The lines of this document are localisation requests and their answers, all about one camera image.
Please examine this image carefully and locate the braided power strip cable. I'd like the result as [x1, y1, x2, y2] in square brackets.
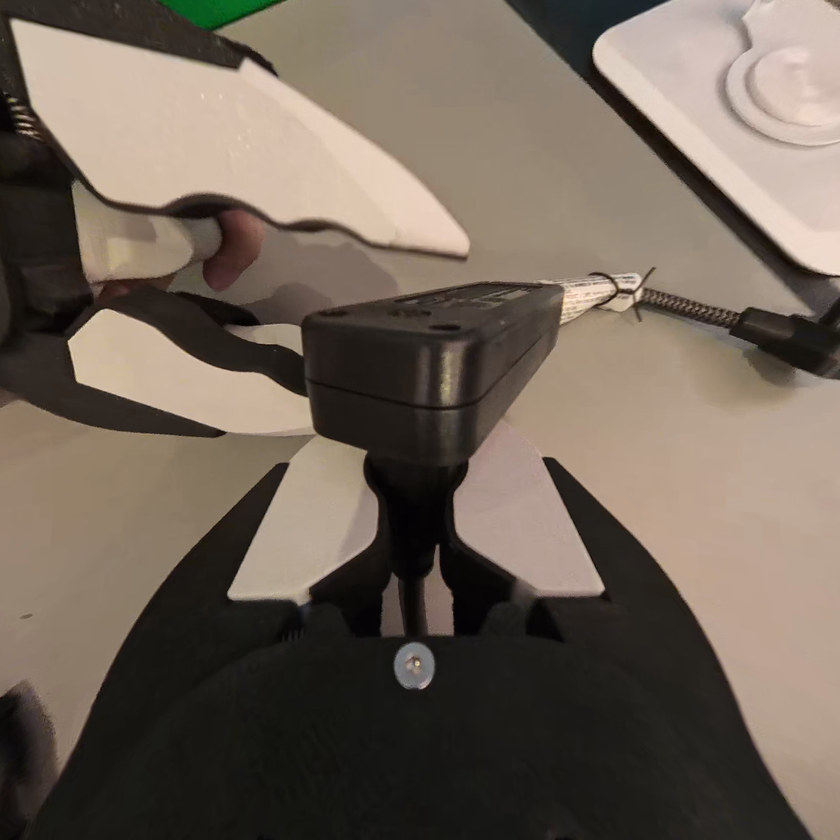
[538, 266, 840, 382]

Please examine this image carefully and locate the green sheet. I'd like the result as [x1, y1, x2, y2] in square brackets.
[161, 0, 284, 32]

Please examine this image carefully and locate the black power plug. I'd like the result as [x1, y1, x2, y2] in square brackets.
[363, 453, 472, 635]

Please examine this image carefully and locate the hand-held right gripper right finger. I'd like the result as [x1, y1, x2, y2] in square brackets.
[440, 422, 606, 635]

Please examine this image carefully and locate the person's left hand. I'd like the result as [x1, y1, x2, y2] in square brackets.
[95, 210, 268, 304]

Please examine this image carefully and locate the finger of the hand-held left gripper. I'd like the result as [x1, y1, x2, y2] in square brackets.
[8, 18, 471, 258]
[66, 287, 317, 437]

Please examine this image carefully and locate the white rectangular stand base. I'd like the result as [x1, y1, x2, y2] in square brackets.
[592, 0, 840, 278]

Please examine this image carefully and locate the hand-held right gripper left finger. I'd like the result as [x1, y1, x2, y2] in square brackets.
[226, 433, 389, 635]

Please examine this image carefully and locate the dark cloth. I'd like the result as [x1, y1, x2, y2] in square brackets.
[0, 681, 61, 840]

